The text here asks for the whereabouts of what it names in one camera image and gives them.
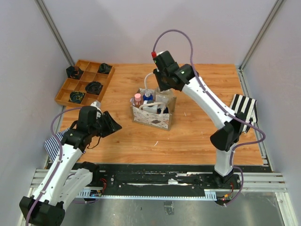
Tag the black orange rolled sock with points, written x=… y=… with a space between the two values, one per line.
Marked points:
x=74 y=72

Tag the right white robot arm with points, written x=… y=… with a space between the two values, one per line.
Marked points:
x=229 y=124

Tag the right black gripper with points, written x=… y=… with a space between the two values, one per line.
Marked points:
x=158 y=74

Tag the printed canvas tote bag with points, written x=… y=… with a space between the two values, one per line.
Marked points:
x=160 y=121

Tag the white bottle grey cap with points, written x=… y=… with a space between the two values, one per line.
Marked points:
x=150 y=107

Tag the pink cap peach bottle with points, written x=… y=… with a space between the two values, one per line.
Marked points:
x=137 y=100

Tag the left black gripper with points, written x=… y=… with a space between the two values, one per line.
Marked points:
x=111 y=125

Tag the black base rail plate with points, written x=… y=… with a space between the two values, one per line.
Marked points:
x=202 y=176

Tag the blue cap orange bottle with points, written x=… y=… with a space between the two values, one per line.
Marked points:
x=147 y=96

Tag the black white striped cloth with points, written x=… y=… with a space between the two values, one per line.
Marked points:
x=247 y=106

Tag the wooden compartment tray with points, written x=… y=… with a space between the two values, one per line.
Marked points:
x=86 y=82

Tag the dark blue cap amber bottle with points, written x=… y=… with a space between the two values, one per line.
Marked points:
x=162 y=109

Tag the dark green rolled sock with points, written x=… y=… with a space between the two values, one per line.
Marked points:
x=104 y=68

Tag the clear white cap bottle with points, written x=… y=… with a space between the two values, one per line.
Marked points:
x=163 y=96

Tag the dark rolled sock centre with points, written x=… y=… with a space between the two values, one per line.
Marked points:
x=94 y=88

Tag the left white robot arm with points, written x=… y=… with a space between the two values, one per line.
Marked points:
x=48 y=204

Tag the blue white striped cloth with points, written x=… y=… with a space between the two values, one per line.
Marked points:
x=53 y=145

